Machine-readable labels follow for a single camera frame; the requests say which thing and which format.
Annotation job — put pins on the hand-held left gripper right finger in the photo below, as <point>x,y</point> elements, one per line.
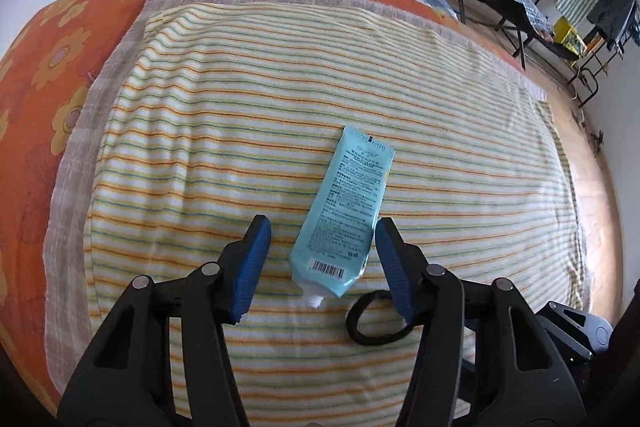
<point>395,267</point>

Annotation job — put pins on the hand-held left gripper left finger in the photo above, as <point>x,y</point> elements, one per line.
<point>250,267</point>

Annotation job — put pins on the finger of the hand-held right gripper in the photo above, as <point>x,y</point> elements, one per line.
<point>580,329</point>

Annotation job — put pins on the light blue tube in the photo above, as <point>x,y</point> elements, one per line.
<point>345,197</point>

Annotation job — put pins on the striped towel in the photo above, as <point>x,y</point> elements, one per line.
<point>225,107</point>

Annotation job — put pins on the grey fluffy towel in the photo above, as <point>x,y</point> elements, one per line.
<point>70,187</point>

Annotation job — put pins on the black drying rack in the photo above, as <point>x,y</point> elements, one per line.
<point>590,67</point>

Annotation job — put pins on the yellow crate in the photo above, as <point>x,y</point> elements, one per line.
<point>567,34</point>

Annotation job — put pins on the orange floral blanket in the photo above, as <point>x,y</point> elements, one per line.
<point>50,57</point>

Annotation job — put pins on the dark hanging garment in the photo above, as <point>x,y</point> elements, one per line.
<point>612,7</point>

